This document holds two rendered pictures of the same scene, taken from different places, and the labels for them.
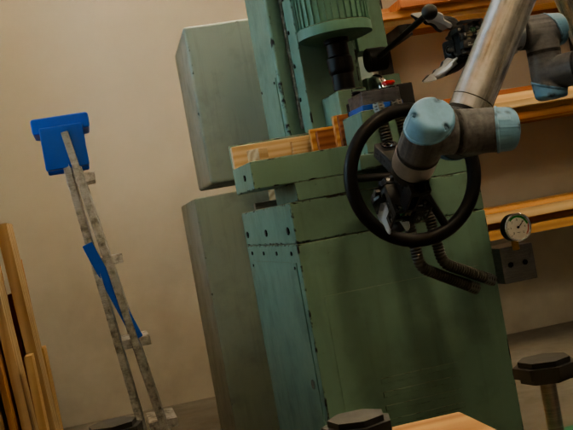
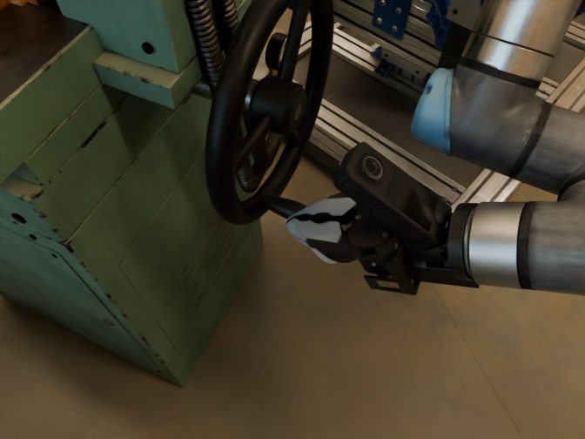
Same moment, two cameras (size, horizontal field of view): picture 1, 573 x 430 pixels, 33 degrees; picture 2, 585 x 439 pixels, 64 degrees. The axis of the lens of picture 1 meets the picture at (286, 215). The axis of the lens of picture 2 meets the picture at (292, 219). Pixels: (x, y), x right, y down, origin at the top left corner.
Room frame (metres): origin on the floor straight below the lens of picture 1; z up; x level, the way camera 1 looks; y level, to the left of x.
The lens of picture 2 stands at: (1.66, 0.04, 1.19)
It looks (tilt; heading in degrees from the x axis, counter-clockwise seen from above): 57 degrees down; 308
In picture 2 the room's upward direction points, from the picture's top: straight up
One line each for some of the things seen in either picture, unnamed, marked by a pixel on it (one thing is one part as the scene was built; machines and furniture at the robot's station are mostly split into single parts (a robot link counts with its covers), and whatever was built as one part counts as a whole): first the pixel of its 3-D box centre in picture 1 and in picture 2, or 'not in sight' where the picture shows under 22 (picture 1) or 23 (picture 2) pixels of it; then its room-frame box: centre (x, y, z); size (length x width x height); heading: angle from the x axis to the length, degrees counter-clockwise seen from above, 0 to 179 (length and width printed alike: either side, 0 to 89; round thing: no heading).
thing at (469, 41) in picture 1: (477, 38); not in sight; (2.12, -0.49, 1.09); 0.12 x 0.09 x 0.08; 103
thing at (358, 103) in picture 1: (381, 97); not in sight; (2.06, -0.25, 0.99); 0.13 x 0.11 x 0.06; 103
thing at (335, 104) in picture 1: (346, 110); not in sight; (2.27, -0.18, 0.99); 0.14 x 0.07 x 0.09; 13
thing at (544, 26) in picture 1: (541, 32); not in sight; (2.17, -0.64, 1.08); 0.11 x 0.08 x 0.09; 103
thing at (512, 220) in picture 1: (515, 231); (278, 56); (2.10, -0.49, 0.65); 0.06 x 0.04 x 0.08; 103
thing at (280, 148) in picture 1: (355, 137); not in sight; (2.27, -0.19, 0.92); 0.60 x 0.02 x 0.05; 103
